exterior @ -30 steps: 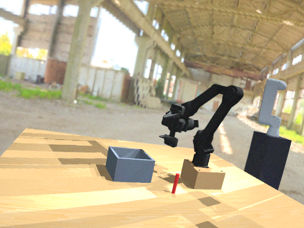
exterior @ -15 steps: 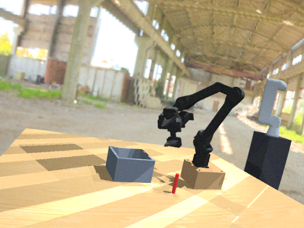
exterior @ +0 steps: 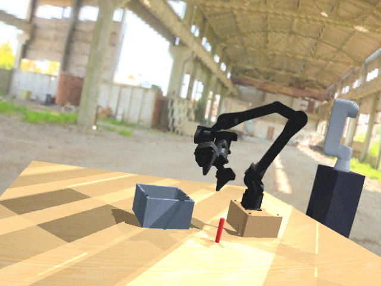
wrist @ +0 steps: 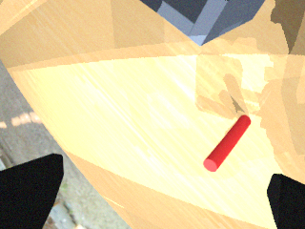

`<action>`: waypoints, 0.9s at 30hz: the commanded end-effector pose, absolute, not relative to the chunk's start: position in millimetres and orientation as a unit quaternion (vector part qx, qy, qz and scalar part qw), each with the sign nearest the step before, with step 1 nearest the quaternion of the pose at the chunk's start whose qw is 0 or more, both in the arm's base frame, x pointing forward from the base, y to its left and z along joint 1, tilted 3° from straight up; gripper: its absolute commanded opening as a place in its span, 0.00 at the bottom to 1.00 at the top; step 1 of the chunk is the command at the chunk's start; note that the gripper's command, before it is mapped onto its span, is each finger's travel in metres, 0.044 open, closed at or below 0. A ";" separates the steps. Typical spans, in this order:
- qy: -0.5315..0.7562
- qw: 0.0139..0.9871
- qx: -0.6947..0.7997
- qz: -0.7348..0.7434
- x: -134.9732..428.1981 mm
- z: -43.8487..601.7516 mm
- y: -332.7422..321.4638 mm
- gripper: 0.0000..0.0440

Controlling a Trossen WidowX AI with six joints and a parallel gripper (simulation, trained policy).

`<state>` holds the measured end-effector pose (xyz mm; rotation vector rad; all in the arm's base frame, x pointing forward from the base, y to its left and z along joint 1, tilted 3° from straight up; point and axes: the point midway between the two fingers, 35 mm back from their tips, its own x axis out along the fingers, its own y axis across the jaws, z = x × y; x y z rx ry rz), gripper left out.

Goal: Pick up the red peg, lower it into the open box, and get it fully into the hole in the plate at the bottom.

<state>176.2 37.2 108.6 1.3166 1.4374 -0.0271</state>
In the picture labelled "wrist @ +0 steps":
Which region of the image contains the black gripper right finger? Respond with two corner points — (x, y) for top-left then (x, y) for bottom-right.
(266, 173), (305, 229)

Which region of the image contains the red peg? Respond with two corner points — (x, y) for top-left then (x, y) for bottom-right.
(203, 115), (251, 172)

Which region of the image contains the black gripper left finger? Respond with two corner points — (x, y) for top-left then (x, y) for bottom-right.
(0, 154), (64, 229)

